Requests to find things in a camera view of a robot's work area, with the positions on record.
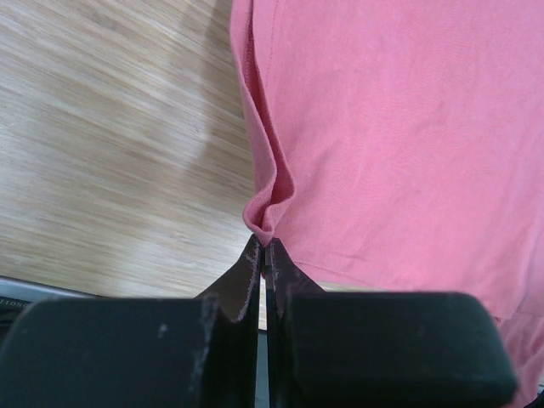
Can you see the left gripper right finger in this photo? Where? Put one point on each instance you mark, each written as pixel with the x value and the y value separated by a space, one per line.
pixel 378 349

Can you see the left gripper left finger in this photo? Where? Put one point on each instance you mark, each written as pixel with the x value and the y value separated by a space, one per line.
pixel 139 352

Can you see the dusty pink t shirt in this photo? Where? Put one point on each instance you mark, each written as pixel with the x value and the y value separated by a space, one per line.
pixel 398 145

